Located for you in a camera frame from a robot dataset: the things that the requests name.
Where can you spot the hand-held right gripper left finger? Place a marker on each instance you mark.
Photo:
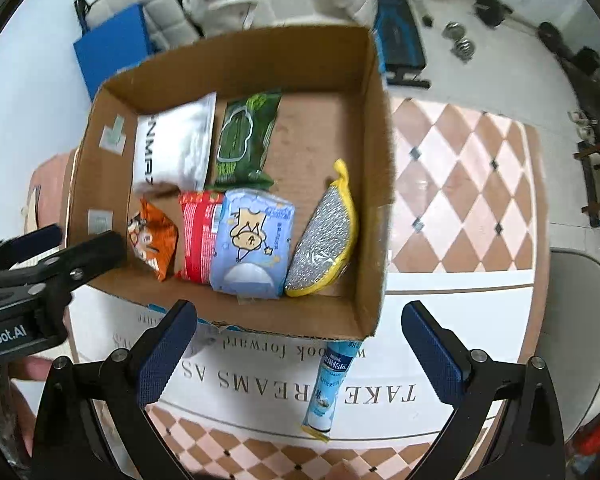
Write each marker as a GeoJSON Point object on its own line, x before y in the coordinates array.
{"type": "Point", "coordinates": [162, 355]}

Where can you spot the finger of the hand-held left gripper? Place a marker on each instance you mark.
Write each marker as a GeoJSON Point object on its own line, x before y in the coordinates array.
{"type": "Point", "coordinates": [35, 245]}
{"type": "Point", "coordinates": [90, 257]}

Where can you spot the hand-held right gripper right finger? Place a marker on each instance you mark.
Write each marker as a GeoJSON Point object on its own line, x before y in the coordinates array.
{"type": "Point", "coordinates": [437, 355]}

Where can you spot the blue white stick packet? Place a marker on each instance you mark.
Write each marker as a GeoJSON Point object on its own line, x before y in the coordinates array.
{"type": "Point", "coordinates": [325, 390]}

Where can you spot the brown cardboard box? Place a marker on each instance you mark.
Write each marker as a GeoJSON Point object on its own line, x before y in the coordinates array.
{"type": "Point", "coordinates": [305, 125]}

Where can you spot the person's left hand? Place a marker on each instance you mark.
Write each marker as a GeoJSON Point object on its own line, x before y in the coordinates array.
{"type": "Point", "coordinates": [30, 369]}

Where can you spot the pink stool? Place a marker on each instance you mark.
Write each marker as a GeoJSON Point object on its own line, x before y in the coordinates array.
{"type": "Point", "coordinates": [50, 185]}

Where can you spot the orange snack packet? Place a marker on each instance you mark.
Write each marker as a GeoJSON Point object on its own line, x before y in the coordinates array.
{"type": "Point", "coordinates": [152, 240]}

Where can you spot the red snack packet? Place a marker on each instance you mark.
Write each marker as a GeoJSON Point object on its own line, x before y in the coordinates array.
{"type": "Point", "coordinates": [197, 235]}

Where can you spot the white plastic packet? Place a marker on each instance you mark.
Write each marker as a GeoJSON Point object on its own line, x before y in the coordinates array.
{"type": "Point", "coordinates": [172, 145]}

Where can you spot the blue cartoon tissue packet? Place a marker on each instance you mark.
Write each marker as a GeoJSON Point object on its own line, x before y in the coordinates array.
{"type": "Point", "coordinates": [250, 240]}

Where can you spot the grey chair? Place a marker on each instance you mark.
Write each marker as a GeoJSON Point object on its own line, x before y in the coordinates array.
{"type": "Point", "coordinates": [580, 320]}

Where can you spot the silver yellow-rimmed scrubbing sponge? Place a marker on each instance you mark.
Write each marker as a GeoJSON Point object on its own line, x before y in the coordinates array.
{"type": "Point", "coordinates": [320, 240]}

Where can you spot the green wet wipes packet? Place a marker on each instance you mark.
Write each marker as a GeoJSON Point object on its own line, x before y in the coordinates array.
{"type": "Point", "coordinates": [242, 140]}

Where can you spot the blue flat cushion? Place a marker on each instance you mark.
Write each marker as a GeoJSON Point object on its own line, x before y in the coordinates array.
{"type": "Point", "coordinates": [110, 55]}

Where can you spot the dark wooden stool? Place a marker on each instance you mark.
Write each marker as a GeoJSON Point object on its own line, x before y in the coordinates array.
{"type": "Point", "coordinates": [592, 170]}

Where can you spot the white padded chair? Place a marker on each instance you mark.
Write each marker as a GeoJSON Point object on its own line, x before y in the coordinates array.
{"type": "Point", "coordinates": [130, 0]}

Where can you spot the chrome dumbbell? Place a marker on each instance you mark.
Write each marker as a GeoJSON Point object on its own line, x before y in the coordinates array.
{"type": "Point", "coordinates": [460, 45]}

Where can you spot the blue black weight bench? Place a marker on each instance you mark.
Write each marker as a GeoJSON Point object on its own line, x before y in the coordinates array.
{"type": "Point", "coordinates": [397, 35]}

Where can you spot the black barbell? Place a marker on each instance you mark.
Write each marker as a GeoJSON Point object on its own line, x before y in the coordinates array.
{"type": "Point", "coordinates": [492, 10]}

